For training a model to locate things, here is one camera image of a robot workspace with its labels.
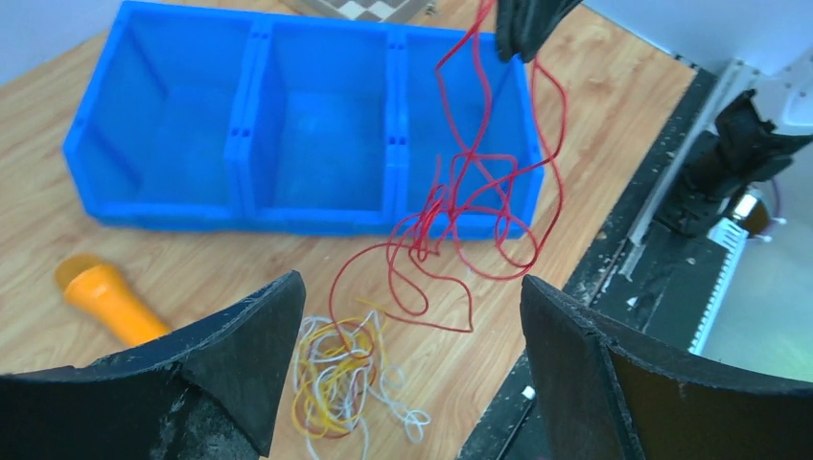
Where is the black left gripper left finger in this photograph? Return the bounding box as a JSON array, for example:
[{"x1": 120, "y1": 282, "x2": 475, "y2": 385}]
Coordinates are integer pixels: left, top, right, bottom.
[{"x1": 1, "y1": 271, "x2": 306, "y2": 459}]

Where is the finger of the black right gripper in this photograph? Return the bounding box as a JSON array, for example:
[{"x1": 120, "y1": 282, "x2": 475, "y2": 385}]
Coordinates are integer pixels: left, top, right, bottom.
[{"x1": 495, "y1": 0, "x2": 582, "y2": 62}]

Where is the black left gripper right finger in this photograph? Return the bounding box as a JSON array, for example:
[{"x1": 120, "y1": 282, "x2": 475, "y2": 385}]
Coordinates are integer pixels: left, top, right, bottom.
[{"x1": 521, "y1": 276, "x2": 812, "y2": 459}]

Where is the white cable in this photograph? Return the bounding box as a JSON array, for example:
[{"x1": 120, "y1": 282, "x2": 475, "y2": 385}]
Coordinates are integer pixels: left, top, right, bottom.
[{"x1": 291, "y1": 310, "x2": 433, "y2": 460}]

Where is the red cable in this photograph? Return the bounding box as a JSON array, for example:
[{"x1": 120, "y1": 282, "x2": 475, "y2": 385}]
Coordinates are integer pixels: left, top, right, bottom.
[{"x1": 328, "y1": 0, "x2": 569, "y2": 357}]

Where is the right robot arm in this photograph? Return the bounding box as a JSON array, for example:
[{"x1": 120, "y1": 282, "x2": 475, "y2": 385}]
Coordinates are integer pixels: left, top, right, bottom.
[{"x1": 496, "y1": 1, "x2": 812, "y2": 237}]

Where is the wooden chessboard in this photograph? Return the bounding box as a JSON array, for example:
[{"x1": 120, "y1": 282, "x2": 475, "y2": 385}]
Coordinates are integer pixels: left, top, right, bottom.
[{"x1": 284, "y1": 0, "x2": 436, "y2": 24}]

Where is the orange cylindrical toy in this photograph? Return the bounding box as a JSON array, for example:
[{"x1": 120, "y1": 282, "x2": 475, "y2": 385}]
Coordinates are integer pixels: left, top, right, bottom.
[{"x1": 55, "y1": 254, "x2": 171, "y2": 347}]

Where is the blue plastic compartment bin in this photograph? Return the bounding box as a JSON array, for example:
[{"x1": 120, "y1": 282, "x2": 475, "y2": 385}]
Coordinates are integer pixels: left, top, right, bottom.
[{"x1": 63, "y1": 1, "x2": 544, "y2": 240}]

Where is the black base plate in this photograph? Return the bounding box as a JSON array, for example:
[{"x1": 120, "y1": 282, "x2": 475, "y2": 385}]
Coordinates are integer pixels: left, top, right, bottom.
[{"x1": 457, "y1": 70, "x2": 727, "y2": 459}]

